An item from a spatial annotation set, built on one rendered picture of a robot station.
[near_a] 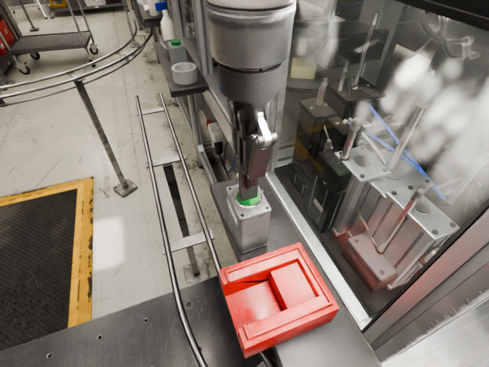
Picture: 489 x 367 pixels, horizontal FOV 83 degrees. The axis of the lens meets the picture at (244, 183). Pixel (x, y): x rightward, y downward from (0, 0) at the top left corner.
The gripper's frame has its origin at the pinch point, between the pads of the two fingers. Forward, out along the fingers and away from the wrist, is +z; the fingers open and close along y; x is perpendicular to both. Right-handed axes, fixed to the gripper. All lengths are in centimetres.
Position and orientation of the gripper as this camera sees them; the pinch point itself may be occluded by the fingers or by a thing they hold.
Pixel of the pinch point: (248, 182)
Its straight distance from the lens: 46.0
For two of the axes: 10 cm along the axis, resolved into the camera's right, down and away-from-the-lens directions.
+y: -3.5, -6.7, 6.6
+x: -9.4, 2.5, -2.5
